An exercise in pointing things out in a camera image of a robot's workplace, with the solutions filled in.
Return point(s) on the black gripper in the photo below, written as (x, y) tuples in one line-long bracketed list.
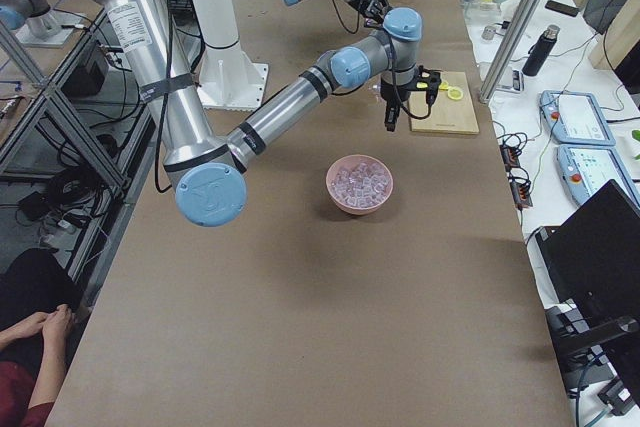
[(370, 5), (389, 95)]

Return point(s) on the pink bowl of ice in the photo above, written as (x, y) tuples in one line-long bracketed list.
[(359, 184)]

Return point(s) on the seated person's hands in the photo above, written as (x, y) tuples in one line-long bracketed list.
[(54, 327)]

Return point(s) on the wooden cutting board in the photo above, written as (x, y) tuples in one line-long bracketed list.
[(449, 116)]

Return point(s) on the black water bottle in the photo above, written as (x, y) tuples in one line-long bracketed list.
[(539, 53)]

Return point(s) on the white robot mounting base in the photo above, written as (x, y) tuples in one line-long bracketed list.
[(229, 80)]

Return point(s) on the teach pendant tablet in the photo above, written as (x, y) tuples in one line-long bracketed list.
[(575, 118), (586, 168)]

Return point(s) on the black laptop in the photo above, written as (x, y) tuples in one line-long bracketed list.
[(592, 259)]

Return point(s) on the aluminium frame post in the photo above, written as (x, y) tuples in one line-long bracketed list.
[(519, 22)]

